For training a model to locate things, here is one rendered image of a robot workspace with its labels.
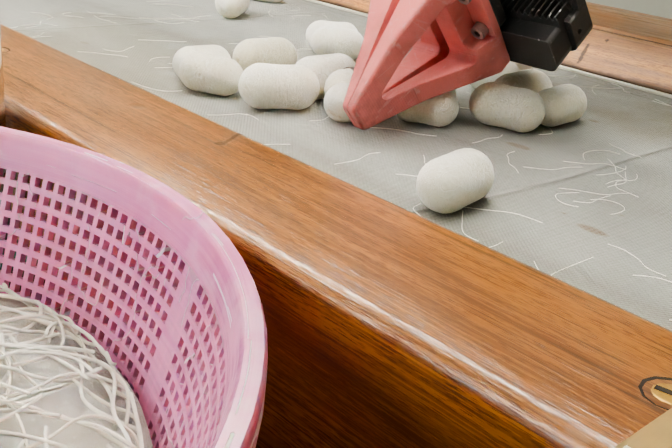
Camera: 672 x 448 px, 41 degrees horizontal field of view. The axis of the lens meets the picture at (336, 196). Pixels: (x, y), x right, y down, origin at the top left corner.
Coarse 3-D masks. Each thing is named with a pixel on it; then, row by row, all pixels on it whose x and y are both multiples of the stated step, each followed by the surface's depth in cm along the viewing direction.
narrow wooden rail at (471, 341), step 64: (64, 64) 37; (64, 128) 29; (128, 128) 30; (192, 128) 30; (64, 192) 29; (192, 192) 25; (256, 192) 25; (320, 192) 26; (256, 256) 22; (320, 256) 22; (384, 256) 22; (448, 256) 22; (320, 320) 20; (384, 320) 19; (448, 320) 19; (512, 320) 19; (576, 320) 20; (640, 320) 20; (320, 384) 21; (384, 384) 19; (448, 384) 18; (512, 384) 17; (576, 384) 17; (640, 384) 17
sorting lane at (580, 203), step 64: (0, 0) 62; (64, 0) 64; (128, 0) 66; (192, 0) 68; (256, 0) 70; (128, 64) 48; (256, 128) 39; (320, 128) 40; (384, 128) 41; (448, 128) 41; (576, 128) 43; (640, 128) 44; (384, 192) 33; (512, 192) 34; (576, 192) 35; (640, 192) 35; (512, 256) 29; (576, 256) 29; (640, 256) 29
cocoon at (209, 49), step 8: (184, 48) 45; (192, 48) 45; (200, 48) 45; (208, 48) 45; (216, 48) 46; (176, 56) 45; (184, 56) 45; (224, 56) 46; (176, 64) 45; (176, 72) 45
